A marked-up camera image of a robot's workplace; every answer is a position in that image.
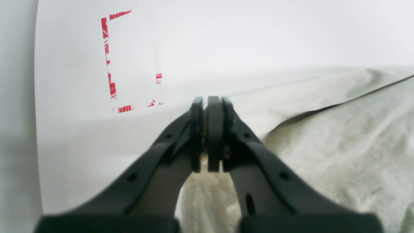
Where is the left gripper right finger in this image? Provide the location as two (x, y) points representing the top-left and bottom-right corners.
(205, 97), (383, 233)

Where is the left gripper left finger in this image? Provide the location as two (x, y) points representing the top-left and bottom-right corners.
(35, 97), (204, 233)

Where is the beige T-shirt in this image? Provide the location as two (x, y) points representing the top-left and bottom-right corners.
(176, 66), (414, 233)

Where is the red tape rectangle marking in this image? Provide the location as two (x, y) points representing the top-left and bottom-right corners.
(102, 6), (166, 114)

